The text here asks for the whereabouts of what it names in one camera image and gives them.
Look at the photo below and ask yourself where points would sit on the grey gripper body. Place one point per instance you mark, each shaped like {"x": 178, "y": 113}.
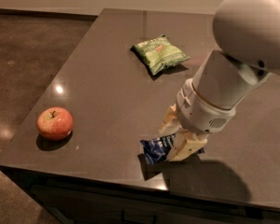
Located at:
{"x": 202, "y": 113}

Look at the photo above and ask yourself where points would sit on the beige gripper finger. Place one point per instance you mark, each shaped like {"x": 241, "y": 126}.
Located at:
{"x": 186, "y": 144}
{"x": 170, "y": 123}

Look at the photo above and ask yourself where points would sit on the blue rxbar wrapper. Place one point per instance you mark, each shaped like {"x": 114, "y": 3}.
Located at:
{"x": 157, "y": 149}

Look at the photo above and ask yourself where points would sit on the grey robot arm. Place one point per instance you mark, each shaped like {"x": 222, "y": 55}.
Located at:
{"x": 248, "y": 36}

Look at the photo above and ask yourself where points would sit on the red apple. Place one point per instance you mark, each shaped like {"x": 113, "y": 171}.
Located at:
{"x": 55, "y": 123}

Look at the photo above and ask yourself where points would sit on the green chip bag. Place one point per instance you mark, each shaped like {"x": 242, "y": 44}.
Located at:
{"x": 158, "y": 54}

